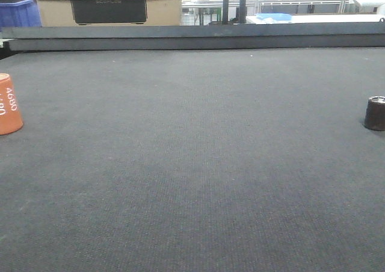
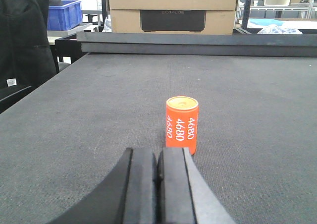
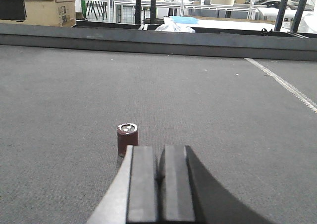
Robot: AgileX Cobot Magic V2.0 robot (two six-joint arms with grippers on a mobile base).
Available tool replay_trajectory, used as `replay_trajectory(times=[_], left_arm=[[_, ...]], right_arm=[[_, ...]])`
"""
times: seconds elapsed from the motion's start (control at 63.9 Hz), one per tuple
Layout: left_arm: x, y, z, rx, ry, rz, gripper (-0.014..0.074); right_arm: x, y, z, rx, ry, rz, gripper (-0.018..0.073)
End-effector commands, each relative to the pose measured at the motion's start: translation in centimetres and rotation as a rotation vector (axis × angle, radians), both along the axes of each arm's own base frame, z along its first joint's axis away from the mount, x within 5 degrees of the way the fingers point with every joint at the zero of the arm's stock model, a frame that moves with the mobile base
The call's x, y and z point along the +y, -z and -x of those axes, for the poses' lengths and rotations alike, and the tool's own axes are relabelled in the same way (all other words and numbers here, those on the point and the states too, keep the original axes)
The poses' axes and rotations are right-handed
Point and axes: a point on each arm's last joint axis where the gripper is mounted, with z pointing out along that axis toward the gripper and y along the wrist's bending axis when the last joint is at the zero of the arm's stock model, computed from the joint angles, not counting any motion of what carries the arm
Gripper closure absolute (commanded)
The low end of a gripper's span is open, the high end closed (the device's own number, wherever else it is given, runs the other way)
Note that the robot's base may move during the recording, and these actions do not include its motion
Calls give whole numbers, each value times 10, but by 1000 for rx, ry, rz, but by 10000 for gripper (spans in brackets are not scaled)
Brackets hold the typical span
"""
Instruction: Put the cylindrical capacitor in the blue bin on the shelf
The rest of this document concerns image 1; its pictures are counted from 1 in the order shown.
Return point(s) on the dark brown cylindrical capacitor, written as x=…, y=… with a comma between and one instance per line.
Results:
x=374, y=118

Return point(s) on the dark grey table mat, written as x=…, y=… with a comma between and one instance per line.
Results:
x=251, y=160

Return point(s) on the white background workbench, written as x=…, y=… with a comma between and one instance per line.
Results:
x=276, y=18

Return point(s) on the black vertical pole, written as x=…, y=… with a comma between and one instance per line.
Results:
x=225, y=12

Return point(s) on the large cardboard box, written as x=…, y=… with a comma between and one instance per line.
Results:
x=110, y=12

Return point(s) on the blue crate in background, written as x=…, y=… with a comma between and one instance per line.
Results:
x=24, y=13

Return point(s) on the dark metal table rail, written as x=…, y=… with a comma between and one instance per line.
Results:
x=209, y=37

